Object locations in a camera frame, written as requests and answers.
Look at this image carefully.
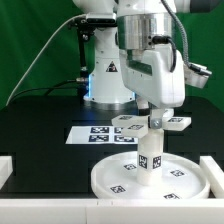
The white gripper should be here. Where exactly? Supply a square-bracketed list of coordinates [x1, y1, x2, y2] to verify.
[119, 45, 185, 129]

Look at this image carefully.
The white cross-shaped table base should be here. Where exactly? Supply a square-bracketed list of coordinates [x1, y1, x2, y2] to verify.
[111, 109, 191, 138]

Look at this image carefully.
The white round table top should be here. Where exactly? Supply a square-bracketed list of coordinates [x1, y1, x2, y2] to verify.
[91, 151, 210, 200]

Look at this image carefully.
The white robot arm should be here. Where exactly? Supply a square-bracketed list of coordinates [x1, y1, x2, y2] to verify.
[72, 0, 224, 129]

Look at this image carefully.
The white fiducial marker sheet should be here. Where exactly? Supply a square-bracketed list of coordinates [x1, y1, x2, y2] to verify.
[66, 126, 138, 144]

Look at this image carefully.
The white right fence block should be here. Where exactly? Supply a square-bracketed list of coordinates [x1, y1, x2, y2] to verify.
[199, 156, 224, 199]

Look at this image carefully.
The white fence block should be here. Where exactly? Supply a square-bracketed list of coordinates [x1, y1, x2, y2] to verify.
[0, 156, 13, 190]
[199, 156, 224, 199]

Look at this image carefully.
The white left fence block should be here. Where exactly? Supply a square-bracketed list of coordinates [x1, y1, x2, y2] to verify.
[0, 156, 13, 190]

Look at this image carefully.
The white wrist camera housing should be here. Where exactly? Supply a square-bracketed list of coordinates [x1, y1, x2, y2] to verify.
[184, 63, 212, 88]

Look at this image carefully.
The grey braided robot cable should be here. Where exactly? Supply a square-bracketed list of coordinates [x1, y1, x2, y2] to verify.
[161, 0, 191, 73]

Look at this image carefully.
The black cable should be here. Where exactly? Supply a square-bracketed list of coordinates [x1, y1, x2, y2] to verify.
[11, 79, 81, 101]

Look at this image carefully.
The black camera on stand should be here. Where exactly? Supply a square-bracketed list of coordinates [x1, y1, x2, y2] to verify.
[67, 13, 117, 83]

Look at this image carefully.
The grey camera cable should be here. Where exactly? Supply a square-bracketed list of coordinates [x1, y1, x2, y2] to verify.
[5, 14, 88, 108]

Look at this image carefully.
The white front fence rail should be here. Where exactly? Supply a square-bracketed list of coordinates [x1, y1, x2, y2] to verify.
[0, 199, 224, 224]

